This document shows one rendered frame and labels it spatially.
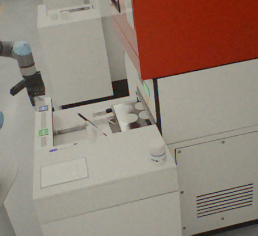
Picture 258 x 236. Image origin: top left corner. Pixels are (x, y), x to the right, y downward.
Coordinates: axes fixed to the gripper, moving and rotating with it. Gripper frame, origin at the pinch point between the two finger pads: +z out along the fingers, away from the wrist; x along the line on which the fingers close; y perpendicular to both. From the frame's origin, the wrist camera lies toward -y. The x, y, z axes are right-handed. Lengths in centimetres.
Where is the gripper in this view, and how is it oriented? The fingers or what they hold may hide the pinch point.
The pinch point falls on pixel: (35, 109)
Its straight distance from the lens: 193.4
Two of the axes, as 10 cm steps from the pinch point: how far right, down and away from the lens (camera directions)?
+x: -2.1, -4.8, 8.5
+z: 1.1, 8.6, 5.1
